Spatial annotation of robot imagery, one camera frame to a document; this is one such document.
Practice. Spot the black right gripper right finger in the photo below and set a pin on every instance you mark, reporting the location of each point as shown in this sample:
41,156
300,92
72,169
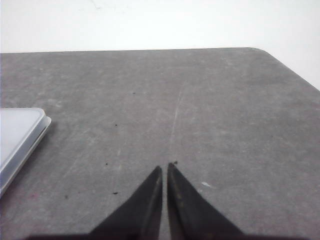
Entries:
191,217

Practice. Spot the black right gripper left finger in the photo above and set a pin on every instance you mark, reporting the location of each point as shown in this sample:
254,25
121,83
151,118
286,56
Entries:
139,218

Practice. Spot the silver digital kitchen scale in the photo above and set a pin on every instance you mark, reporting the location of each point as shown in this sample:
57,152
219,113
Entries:
21,130

